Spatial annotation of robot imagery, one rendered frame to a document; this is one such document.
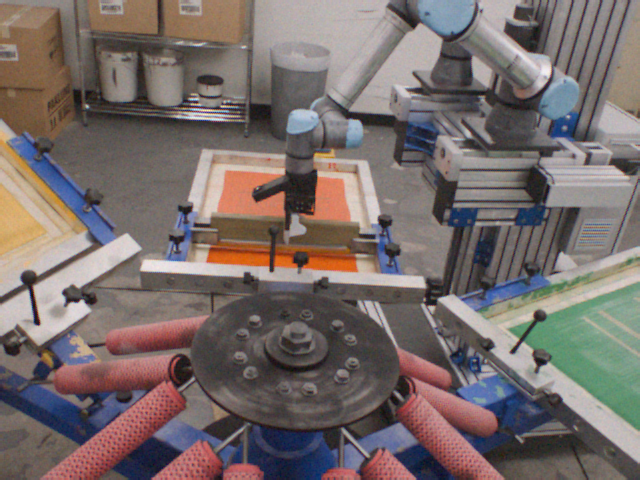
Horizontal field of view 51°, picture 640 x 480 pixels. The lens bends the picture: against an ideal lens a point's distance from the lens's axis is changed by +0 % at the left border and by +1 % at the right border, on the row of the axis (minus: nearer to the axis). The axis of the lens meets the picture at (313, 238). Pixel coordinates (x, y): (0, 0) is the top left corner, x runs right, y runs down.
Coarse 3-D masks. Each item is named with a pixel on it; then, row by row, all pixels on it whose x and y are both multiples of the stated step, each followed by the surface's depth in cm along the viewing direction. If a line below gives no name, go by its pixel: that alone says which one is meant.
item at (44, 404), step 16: (0, 368) 141; (0, 384) 137; (16, 384) 137; (16, 400) 136; (32, 400) 134; (48, 400) 134; (64, 400) 135; (32, 416) 136; (48, 416) 132; (64, 416) 131; (64, 432) 132; (80, 432) 128; (128, 464) 124; (144, 464) 122; (160, 464) 123
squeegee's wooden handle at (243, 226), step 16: (224, 224) 179; (240, 224) 180; (256, 224) 180; (272, 224) 180; (304, 224) 180; (320, 224) 180; (336, 224) 181; (352, 224) 181; (304, 240) 183; (320, 240) 183; (336, 240) 183
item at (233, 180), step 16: (224, 176) 224; (240, 176) 225; (256, 176) 227; (272, 176) 228; (224, 192) 214; (224, 208) 205; (208, 256) 180; (224, 256) 181; (240, 256) 182; (256, 256) 182
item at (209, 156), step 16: (208, 160) 226; (224, 160) 232; (240, 160) 233; (256, 160) 233; (272, 160) 233; (320, 160) 235; (336, 160) 236; (352, 160) 237; (208, 176) 220; (368, 176) 227; (192, 192) 204; (368, 192) 216; (368, 208) 206; (368, 224) 201
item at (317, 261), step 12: (324, 180) 229; (336, 180) 230; (336, 192) 222; (336, 204) 214; (336, 216) 207; (348, 216) 208; (288, 252) 186; (300, 252) 186; (312, 252) 187; (288, 264) 180; (312, 264) 182; (324, 264) 182; (336, 264) 183; (348, 264) 183
